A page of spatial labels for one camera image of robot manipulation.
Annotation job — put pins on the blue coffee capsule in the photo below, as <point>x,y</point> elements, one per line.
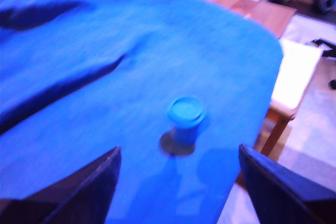
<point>185,127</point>

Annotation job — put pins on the wooden chair with white seat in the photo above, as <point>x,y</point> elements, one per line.
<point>296,77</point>

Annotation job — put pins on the blue cloth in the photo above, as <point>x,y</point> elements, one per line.
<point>105,64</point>

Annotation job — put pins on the black office chair base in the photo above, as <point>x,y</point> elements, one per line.
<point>325,47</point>

